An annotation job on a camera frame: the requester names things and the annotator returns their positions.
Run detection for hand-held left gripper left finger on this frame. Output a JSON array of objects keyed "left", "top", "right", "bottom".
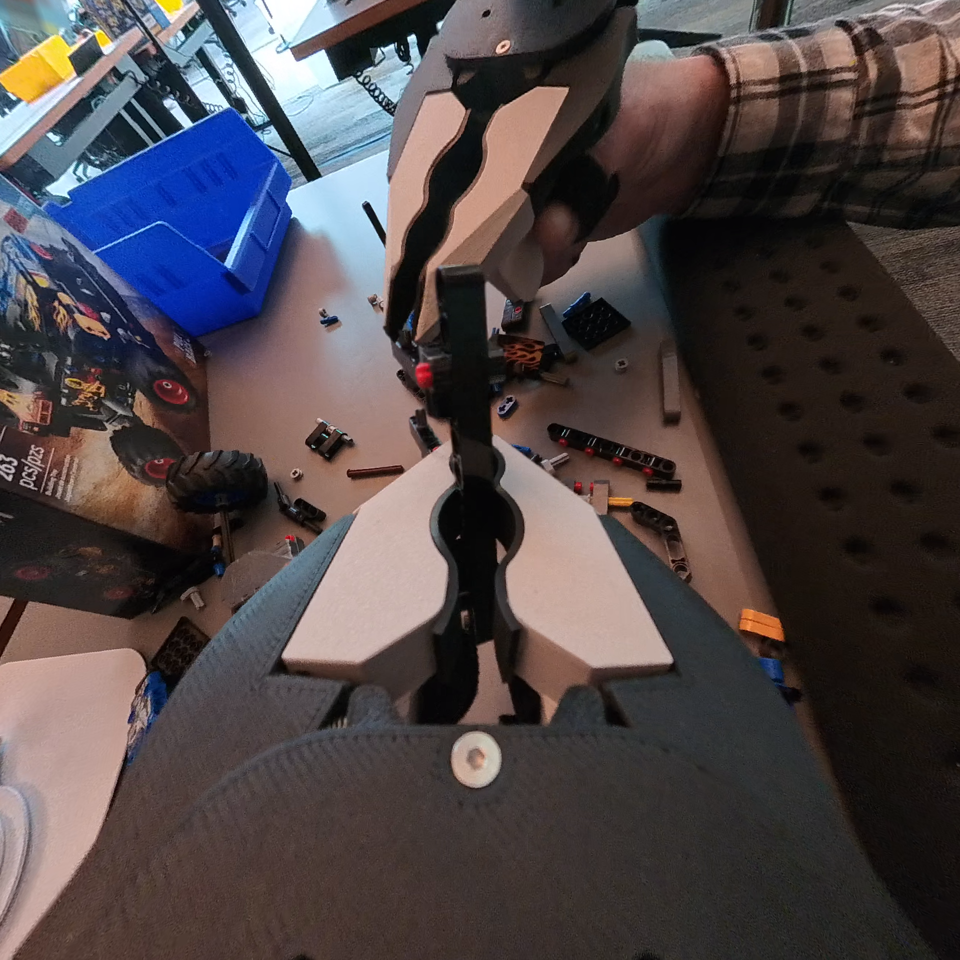
[{"left": 282, "top": 450, "right": 463, "bottom": 718}]

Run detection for blue toy panel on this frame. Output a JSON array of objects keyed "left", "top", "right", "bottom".
[{"left": 756, "top": 642, "right": 805, "bottom": 705}]

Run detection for black orange flame toy panel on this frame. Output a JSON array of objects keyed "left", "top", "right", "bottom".
[{"left": 494, "top": 332, "right": 565, "bottom": 378}]

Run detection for person's right hand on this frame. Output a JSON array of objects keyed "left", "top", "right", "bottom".
[{"left": 530, "top": 50, "right": 735, "bottom": 289}]

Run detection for black toy wheel blue rim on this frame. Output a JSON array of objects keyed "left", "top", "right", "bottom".
[{"left": 164, "top": 449, "right": 270, "bottom": 516}]

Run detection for black studded toy plate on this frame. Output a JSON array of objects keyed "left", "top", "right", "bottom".
[{"left": 558, "top": 291, "right": 633, "bottom": 352}]

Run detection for yellow bin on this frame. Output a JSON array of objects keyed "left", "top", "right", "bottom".
[{"left": 0, "top": 32, "right": 78, "bottom": 105}]

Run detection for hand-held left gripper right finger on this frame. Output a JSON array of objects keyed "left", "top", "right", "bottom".
[{"left": 500, "top": 443, "right": 678, "bottom": 718}]

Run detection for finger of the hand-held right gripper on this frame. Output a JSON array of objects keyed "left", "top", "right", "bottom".
[
  {"left": 381, "top": 90, "right": 487, "bottom": 337},
  {"left": 416, "top": 84, "right": 574, "bottom": 346}
]

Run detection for small orange toy piece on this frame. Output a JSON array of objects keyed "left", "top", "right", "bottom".
[{"left": 737, "top": 606, "right": 787, "bottom": 645}]

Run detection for black metal pole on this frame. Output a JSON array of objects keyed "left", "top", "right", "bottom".
[{"left": 195, "top": 0, "right": 322, "bottom": 183}]

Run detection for white document stand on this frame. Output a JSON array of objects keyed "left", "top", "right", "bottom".
[{"left": 0, "top": 647, "right": 150, "bottom": 960}]

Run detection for black angled toy beam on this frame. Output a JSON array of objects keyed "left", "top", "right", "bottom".
[{"left": 629, "top": 501, "right": 696, "bottom": 585}]

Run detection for black toy beam red pins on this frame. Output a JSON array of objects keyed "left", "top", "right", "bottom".
[{"left": 546, "top": 422, "right": 681, "bottom": 480}]

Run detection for black toy truck chassis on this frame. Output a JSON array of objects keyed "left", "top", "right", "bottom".
[{"left": 396, "top": 264, "right": 520, "bottom": 664}]

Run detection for black connector grey axle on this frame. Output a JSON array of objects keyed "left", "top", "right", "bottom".
[{"left": 303, "top": 419, "right": 355, "bottom": 460}]

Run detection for monster truck toy set box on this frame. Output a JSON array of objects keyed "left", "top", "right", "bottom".
[{"left": 0, "top": 177, "right": 213, "bottom": 621}]

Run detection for blue toy bracket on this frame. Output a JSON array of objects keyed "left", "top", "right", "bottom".
[{"left": 126, "top": 666, "right": 171, "bottom": 753}]

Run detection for dark wooden table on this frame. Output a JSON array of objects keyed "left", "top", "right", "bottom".
[{"left": 291, "top": 0, "right": 453, "bottom": 63}]

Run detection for light grey desk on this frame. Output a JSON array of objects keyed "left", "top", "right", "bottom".
[{"left": 0, "top": 150, "right": 796, "bottom": 751}]

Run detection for person's right forearm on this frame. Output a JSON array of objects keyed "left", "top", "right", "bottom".
[{"left": 687, "top": 0, "right": 960, "bottom": 229}]

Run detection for small black square toy piece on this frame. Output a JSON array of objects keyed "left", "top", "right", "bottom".
[{"left": 149, "top": 617, "right": 213, "bottom": 693}]

